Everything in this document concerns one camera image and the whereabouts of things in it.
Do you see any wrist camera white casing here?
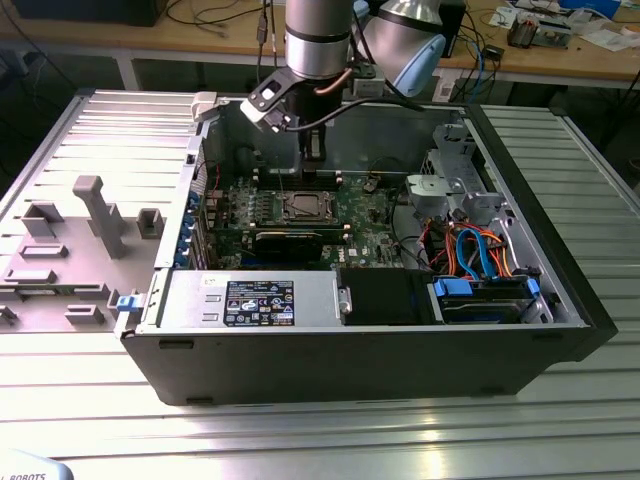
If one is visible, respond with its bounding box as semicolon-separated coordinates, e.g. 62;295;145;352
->
239;68;302;134

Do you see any CPU cooler heatsink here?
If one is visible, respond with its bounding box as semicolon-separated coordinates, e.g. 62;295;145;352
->
507;13;540;50

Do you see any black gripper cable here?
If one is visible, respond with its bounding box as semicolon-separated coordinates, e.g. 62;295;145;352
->
293;97;427;133

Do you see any silver metal drive cage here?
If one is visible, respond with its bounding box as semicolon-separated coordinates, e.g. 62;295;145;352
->
403;122;519;239

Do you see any grey parts rack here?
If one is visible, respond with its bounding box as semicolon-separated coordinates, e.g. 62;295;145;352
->
0;174;169;335

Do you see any pale blue teach pendant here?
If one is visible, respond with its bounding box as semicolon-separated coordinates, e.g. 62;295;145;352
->
0;447;76;480

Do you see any orange power wire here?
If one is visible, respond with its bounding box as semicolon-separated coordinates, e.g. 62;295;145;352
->
479;230;516;276
424;219;454;274

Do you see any CPU socket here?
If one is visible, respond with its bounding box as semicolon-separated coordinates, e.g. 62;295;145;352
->
279;188;335;223

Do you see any thin red wire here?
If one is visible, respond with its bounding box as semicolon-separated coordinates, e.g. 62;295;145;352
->
197;160;225;196

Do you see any grey plastic case latch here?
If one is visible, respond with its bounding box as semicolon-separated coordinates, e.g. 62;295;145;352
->
191;91;222;122

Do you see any grey electronic box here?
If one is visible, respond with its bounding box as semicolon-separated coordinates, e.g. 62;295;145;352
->
537;17;575;50

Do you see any black and grey PC case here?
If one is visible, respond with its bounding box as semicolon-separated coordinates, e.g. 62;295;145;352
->
113;89;620;407

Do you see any blue disk carrier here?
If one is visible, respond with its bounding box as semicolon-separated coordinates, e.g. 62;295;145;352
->
429;276;542;325

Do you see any wooden desk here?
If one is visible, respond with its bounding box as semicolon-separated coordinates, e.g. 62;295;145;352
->
0;0;640;94

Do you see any silver power supply unit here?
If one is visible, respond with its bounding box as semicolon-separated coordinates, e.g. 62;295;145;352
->
152;269;346;332

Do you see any blue plastic clip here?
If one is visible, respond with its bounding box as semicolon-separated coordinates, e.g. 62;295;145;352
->
115;293;145;316

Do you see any black equipment box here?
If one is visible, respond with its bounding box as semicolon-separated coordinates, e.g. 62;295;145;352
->
14;0;167;29

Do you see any black graphics card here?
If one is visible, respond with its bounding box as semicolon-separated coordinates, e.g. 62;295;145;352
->
253;229;325;262

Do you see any green motherboard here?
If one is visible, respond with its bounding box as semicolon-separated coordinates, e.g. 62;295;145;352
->
203;172;417;271

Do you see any metal socket cover frame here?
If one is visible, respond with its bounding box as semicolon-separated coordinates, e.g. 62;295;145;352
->
283;192;332;220

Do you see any white paper sheet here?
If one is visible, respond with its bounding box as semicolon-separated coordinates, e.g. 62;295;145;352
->
579;29;640;51

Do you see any blue flat data cable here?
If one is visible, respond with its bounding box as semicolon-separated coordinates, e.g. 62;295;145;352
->
455;227;501;281

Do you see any tall black box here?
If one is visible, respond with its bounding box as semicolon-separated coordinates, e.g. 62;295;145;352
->
439;0;469;60

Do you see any hard disk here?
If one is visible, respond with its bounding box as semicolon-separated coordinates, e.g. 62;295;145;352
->
439;298;532;324

